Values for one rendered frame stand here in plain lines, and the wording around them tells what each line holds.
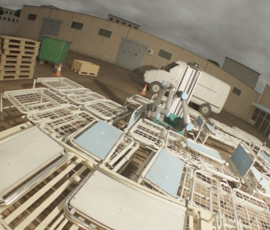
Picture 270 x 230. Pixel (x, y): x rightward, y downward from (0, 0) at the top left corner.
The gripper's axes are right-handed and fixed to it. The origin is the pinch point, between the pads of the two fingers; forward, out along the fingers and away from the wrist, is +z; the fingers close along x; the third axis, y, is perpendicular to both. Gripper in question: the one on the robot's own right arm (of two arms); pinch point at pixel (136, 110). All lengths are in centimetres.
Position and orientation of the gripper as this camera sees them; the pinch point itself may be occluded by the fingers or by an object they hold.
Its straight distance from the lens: 228.3
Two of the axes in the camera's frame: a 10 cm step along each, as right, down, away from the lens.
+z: -9.5, -2.5, 1.9
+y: 2.5, -2.4, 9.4
